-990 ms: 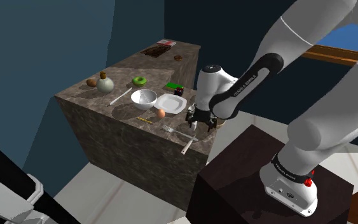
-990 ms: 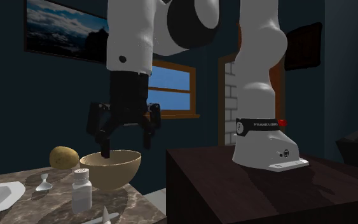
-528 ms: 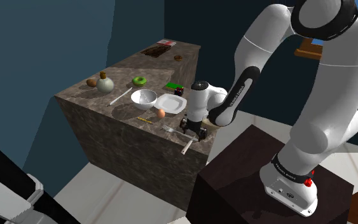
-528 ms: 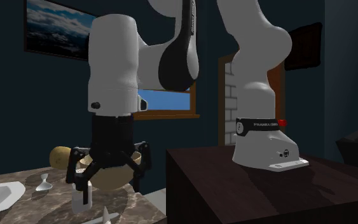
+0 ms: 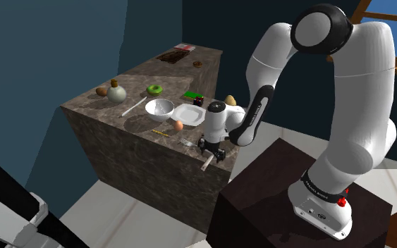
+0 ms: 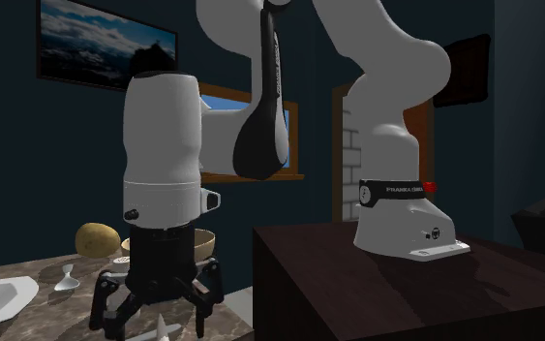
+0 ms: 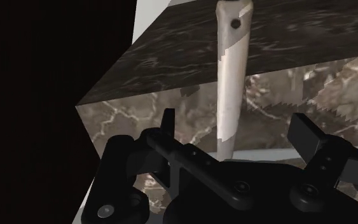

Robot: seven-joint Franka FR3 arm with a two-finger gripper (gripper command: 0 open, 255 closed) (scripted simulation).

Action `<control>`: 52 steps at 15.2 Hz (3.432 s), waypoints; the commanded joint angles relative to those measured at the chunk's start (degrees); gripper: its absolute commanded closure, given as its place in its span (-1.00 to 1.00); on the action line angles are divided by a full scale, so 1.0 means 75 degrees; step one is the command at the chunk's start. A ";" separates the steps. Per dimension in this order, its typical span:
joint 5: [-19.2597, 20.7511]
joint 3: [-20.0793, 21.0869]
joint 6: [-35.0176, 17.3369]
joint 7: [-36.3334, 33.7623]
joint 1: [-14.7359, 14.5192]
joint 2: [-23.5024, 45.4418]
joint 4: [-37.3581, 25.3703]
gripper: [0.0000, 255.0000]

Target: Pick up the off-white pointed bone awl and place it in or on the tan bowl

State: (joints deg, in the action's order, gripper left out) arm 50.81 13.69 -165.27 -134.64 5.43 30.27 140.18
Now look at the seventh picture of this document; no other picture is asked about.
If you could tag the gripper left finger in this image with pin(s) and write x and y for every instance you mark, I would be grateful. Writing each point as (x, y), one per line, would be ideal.
(116, 173)

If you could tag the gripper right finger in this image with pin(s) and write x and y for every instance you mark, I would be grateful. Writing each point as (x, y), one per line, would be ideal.
(321, 149)

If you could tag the marble patterned robot stand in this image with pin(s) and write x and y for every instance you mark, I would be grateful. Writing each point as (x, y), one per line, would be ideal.
(172, 62)

